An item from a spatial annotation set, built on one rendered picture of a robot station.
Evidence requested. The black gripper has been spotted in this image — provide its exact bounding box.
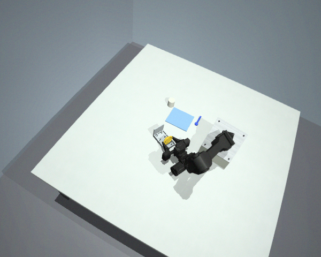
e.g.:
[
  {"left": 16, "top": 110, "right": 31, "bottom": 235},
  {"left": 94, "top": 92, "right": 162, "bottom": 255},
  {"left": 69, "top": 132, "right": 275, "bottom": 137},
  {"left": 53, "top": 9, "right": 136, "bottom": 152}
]
[{"left": 162, "top": 136, "right": 190, "bottom": 161}]

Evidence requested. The yellow round plate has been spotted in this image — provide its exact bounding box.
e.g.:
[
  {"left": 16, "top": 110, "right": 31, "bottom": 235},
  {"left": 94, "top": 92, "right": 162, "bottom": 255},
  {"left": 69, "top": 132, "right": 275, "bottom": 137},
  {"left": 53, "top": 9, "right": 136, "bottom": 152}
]
[{"left": 164, "top": 136, "right": 172, "bottom": 145}]

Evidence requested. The light blue square mat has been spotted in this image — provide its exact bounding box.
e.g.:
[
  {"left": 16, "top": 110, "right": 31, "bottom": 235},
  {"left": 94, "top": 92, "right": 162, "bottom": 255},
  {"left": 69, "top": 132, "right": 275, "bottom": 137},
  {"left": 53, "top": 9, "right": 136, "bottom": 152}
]
[{"left": 166, "top": 107, "right": 194, "bottom": 131}]

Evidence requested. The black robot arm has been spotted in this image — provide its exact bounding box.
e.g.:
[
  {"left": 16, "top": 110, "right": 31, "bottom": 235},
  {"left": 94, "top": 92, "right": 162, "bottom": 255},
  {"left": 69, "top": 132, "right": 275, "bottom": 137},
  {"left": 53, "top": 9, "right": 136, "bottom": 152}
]
[{"left": 170, "top": 130, "right": 235, "bottom": 177}]

